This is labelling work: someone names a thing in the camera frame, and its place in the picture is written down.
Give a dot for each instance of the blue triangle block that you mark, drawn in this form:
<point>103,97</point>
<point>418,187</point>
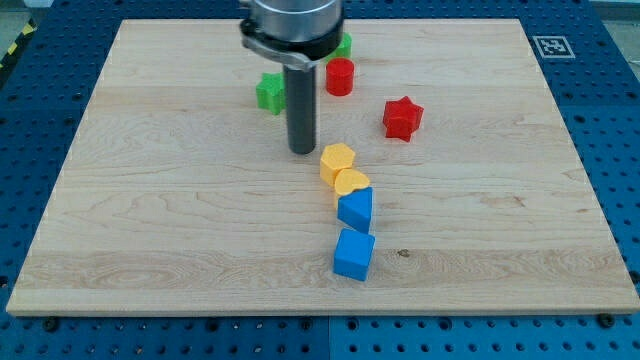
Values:
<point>356,209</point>

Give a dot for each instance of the red cylinder block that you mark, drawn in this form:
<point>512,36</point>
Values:
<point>340,76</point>

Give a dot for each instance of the yellow hexagon block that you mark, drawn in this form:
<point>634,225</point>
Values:
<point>334,158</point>

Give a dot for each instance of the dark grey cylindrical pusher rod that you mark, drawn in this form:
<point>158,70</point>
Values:
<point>300,99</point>

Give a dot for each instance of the red star block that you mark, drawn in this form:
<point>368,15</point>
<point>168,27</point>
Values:
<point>402,118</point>

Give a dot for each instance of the blue cube block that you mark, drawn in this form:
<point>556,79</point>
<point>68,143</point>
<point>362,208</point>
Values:
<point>353,254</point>

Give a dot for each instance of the white fiducial marker tag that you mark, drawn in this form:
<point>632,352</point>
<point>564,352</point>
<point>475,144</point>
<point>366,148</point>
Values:
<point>553,47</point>

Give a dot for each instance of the green block behind arm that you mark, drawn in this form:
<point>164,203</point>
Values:
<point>343,50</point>

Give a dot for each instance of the wooden board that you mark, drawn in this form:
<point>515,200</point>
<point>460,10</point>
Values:
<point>180,197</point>

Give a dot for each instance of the yellow heart block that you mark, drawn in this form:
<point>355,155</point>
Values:
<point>347,181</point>

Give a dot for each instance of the green star block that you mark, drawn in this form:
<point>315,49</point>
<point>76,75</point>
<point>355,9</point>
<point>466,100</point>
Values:
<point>270,93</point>

